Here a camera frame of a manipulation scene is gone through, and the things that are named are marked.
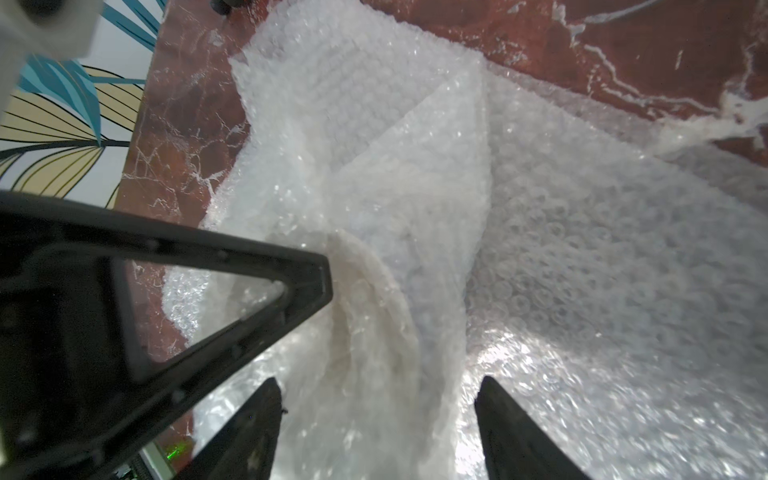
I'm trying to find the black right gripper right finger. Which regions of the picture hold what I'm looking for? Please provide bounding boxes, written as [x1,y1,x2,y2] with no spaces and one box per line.
[474,376,589,480]

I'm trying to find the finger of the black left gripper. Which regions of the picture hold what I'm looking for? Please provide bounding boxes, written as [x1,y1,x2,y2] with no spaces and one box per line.
[1,191,333,479]

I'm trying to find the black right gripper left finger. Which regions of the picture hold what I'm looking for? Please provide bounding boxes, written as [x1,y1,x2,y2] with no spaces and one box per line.
[176,378,284,480]

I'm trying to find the clear bubble wrap sheet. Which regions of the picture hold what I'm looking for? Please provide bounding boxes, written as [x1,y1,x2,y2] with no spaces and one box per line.
[193,1,767,479]

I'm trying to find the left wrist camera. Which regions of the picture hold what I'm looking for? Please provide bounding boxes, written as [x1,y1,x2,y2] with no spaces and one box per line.
[1,0,104,107]

